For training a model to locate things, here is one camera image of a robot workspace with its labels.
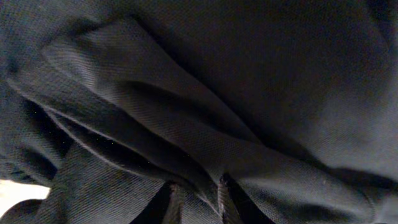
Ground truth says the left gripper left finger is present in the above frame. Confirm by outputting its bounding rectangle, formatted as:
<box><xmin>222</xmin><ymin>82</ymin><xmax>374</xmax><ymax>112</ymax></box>
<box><xmin>130</xmin><ymin>182</ymin><xmax>183</xmax><ymax>224</ymax></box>

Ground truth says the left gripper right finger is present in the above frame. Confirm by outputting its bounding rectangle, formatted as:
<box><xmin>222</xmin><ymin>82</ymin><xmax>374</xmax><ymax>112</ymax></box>
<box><xmin>218</xmin><ymin>174</ymin><xmax>275</xmax><ymax>224</ymax></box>

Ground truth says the black t-shirt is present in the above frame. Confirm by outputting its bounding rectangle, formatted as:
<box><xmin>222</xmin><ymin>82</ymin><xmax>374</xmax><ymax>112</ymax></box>
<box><xmin>1</xmin><ymin>0</ymin><xmax>397</xmax><ymax>224</ymax></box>

